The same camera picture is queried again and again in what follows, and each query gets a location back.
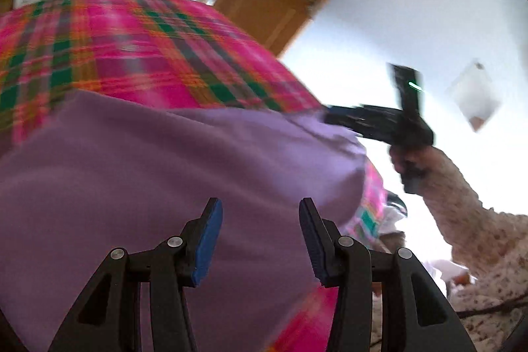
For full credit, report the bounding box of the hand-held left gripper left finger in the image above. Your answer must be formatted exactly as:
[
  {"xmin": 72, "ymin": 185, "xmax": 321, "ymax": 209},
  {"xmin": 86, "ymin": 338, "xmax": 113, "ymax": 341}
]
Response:
[{"xmin": 49, "ymin": 197, "xmax": 224, "ymax": 352}]

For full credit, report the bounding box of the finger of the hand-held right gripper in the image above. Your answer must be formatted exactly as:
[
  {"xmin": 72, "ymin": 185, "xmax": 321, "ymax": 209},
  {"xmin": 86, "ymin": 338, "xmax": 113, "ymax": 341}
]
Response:
[{"xmin": 324, "ymin": 105, "xmax": 364, "ymax": 132}]

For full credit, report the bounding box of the person's right hand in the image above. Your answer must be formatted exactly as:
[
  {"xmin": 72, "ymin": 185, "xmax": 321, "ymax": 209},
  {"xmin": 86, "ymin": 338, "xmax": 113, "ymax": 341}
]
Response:
[{"xmin": 390, "ymin": 146, "xmax": 434, "ymax": 176}]

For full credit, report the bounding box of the person's right forearm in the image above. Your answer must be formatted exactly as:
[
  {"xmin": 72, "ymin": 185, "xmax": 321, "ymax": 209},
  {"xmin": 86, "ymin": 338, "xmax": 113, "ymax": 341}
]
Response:
[{"xmin": 412, "ymin": 148, "xmax": 528, "ymax": 278}]

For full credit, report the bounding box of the small wall niche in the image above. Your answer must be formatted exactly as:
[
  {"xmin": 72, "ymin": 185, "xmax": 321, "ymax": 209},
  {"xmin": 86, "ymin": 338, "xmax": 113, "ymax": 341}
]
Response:
[{"xmin": 447, "ymin": 59, "xmax": 502, "ymax": 132}]

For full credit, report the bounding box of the purple fleece garment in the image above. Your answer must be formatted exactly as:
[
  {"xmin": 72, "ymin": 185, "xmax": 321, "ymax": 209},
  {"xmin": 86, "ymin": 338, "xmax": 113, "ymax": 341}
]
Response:
[{"xmin": 0, "ymin": 90, "xmax": 370, "ymax": 352}]

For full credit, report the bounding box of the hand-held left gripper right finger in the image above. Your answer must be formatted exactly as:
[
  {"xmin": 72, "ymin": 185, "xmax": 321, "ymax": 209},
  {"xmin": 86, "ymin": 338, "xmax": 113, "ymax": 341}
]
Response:
[{"xmin": 298, "ymin": 197, "xmax": 475, "ymax": 352}]

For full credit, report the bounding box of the pink green plaid blanket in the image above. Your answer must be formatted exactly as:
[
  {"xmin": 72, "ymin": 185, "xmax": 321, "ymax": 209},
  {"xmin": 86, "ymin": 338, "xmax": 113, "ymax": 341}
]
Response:
[{"xmin": 0, "ymin": 0, "xmax": 390, "ymax": 352}]

